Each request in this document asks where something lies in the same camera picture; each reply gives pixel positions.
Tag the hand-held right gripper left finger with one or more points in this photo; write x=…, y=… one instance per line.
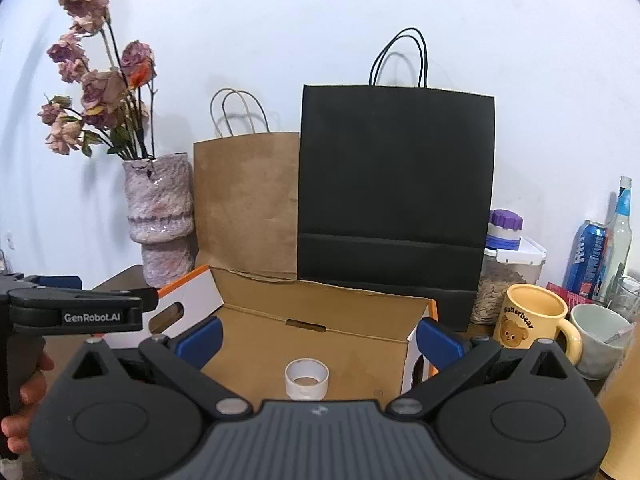
x=205, y=340

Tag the yellow thermos jug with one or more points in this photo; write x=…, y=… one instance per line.
x=622, y=410

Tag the blue drink can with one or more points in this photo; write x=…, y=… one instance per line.
x=585, y=260

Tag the person's left hand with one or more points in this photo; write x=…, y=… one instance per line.
x=32, y=390

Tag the clear glass bottle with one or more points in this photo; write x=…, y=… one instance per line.
x=619, y=245

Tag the red packet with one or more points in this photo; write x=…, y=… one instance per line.
x=570, y=294

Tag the black paper bag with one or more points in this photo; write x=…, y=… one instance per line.
x=395, y=175

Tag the clear container with white lid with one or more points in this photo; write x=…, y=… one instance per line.
x=500, y=285

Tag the brown paper bag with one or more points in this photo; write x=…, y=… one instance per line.
x=245, y=200

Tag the red cardboard box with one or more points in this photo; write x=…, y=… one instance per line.
x=300, y=320

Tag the yellow bear mug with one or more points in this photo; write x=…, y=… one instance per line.
x=525, y=320

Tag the clear drinking glass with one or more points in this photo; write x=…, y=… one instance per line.
x=627, y=300

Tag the white flanged cap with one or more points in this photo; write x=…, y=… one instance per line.
x=306, y=385

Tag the pink mottled ceramic vase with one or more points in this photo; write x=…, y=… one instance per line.
x=160, y=210

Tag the dried pink flower bouquet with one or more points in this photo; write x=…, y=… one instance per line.
x=100, y=90

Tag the purple lidded jar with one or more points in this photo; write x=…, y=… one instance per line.
x=505, y=230

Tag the white bowl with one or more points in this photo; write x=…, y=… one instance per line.
x=595, y=355

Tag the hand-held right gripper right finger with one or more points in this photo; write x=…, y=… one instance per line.
x=439, y=342

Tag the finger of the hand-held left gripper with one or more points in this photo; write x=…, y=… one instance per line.
x=60, y=282
x=100, y=300

